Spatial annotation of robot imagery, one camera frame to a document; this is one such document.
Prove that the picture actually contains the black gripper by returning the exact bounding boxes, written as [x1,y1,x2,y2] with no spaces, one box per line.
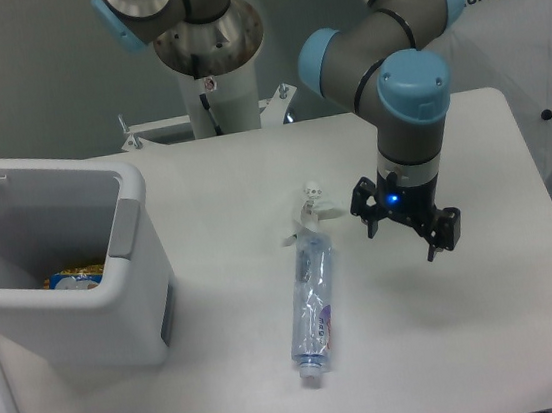
[350,173,461,262]

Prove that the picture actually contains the white plastic wrapper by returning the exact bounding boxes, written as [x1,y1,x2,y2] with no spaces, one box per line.
[281,180,346,247]

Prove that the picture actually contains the clear plastic water bottle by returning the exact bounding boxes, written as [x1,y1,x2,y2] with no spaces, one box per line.
[290,233,333,387]

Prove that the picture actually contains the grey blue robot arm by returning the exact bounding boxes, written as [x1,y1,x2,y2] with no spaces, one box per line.
[91,0,465,255]

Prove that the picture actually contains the white plastic trash can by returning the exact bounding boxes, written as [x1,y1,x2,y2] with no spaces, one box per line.
[0,159,175,366]

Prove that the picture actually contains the white open umbrella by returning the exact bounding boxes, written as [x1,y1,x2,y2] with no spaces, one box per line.
[432,0,552,194]

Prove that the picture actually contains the blue gold snack bag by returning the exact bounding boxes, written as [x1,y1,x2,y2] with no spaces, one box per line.
[42,263,104,291]

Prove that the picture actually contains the white metal base bracket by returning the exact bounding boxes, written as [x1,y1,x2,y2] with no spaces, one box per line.
[117,83,298,151]

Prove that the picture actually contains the black cable on pedestal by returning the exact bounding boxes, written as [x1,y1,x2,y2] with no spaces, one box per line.
[198,90,225,139]

